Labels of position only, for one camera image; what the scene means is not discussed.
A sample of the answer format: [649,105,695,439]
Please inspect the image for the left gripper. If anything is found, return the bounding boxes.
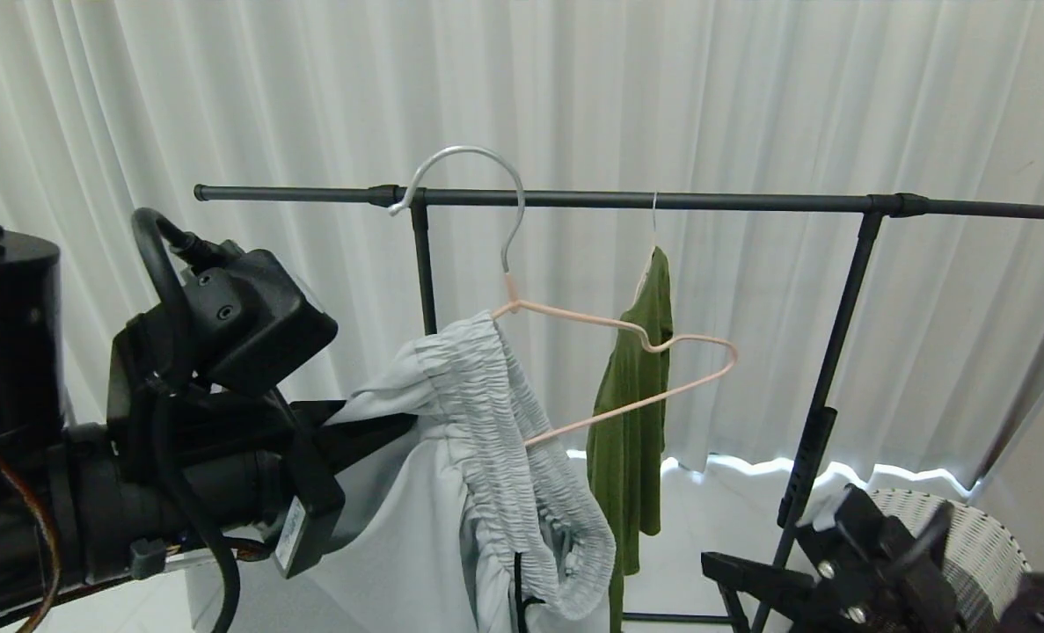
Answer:
[51,411,347,581]

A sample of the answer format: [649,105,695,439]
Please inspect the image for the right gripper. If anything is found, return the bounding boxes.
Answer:
[702,551,850,633]

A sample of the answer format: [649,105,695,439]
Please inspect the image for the pale grey shorts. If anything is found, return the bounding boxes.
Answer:
[189,312,617,633]

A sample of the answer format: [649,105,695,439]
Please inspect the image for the green long-sleeved shirt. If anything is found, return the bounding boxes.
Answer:
[585,246,675,633]

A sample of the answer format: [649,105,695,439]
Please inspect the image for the pink clothes hanger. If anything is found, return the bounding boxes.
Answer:
[634,193,661,300]
[388,145,740,449]

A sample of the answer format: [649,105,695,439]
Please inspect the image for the white laundry basket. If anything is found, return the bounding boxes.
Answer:
[866,488,1033,633]

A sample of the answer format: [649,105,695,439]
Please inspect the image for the black clothes rack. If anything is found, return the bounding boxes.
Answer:
[193,183,1044,633]

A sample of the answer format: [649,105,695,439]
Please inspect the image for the white curtain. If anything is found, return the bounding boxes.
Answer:
[0,0,1044,493]

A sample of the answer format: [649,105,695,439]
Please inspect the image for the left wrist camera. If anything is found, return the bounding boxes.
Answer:
[106,249,340,458]

